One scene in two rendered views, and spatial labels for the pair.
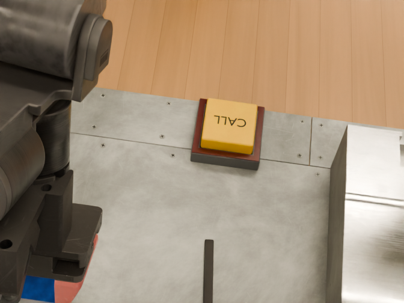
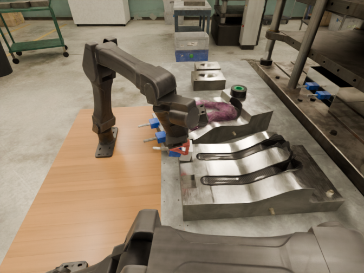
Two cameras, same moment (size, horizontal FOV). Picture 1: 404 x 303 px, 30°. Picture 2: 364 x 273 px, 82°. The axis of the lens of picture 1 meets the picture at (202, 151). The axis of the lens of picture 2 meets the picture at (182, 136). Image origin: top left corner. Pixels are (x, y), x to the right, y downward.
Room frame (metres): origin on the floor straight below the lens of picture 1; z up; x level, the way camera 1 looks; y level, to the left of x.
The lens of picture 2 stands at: (0.52, 0.18, 1.42)
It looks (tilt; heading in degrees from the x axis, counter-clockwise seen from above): 39 degrees down; 264
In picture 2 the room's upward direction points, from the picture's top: straight up
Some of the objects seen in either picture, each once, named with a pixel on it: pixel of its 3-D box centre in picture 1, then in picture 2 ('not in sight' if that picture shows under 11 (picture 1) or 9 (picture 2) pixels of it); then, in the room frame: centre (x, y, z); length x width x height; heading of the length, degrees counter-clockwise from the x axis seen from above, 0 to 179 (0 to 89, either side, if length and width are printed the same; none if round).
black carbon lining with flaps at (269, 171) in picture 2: not in sight; (249, 158); (0.24, -0.29, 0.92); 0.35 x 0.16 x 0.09; 178
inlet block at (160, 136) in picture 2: not in sight; (158, 137); (0.55, -0.50, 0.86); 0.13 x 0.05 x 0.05; 16
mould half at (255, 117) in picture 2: not in sight; (209, 116); (0.30, -0.64, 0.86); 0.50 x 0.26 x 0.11; 16
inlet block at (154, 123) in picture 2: not in sight; (151, 123); (0.58, -0.61, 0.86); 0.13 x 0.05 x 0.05; 16
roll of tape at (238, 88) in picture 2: not in sight; (238, 91); (0.14, -0.74, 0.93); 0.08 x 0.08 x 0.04
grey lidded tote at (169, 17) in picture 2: not in sight; (174, 17); (0.03, -6.97, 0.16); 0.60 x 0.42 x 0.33; 171
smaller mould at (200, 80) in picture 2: not in sight; (207, 80); (0.22, -1.08, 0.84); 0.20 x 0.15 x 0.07; 178
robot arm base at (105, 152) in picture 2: not in sight; (105, 135); (0.78, -0.57, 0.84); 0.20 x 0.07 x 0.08; 90
